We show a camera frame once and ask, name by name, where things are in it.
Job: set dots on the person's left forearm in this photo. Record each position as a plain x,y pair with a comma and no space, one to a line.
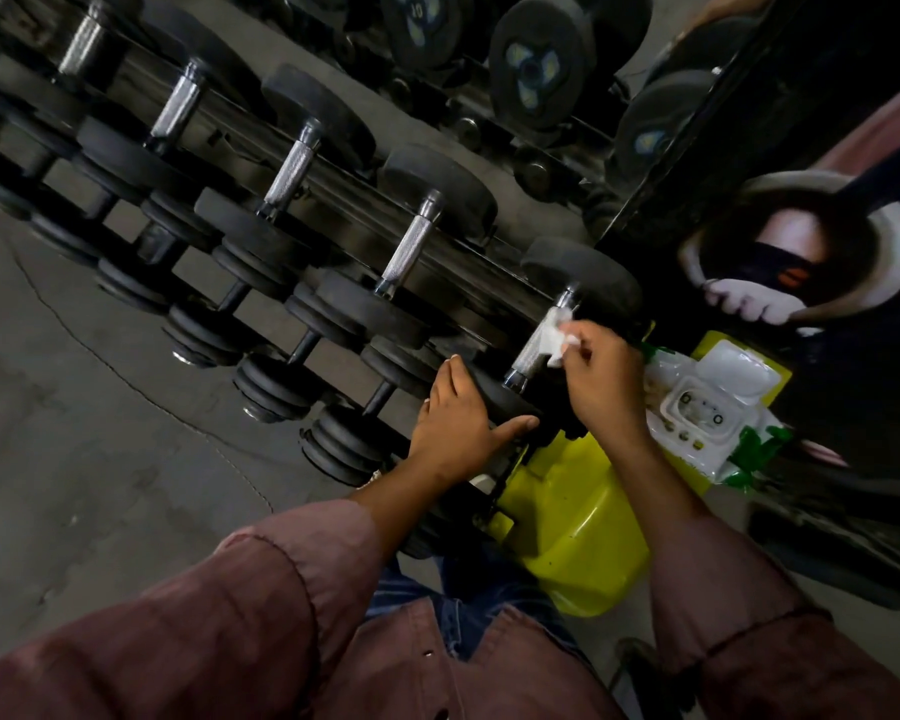
232,614

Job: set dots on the person's right forearm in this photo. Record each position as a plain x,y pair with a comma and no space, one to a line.
757,629

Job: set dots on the white cleaning cloth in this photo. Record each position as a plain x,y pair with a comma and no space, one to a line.
556,341

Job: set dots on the black curved metal bar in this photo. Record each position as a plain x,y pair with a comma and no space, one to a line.
649,682

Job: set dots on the gymnast wall poster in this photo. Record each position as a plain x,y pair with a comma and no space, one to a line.
832,239

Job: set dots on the row of ribbed plate dumbbells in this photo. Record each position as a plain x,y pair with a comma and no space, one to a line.
341,446

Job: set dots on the person's right hand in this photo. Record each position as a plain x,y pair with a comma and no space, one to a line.
611,389

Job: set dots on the white green wet wipes packet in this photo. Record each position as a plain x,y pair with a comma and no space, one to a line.
712,412

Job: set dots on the person's blue jeans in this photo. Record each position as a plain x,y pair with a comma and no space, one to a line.
487,599

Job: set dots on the person's left hand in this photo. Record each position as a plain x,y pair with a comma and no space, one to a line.
454,434

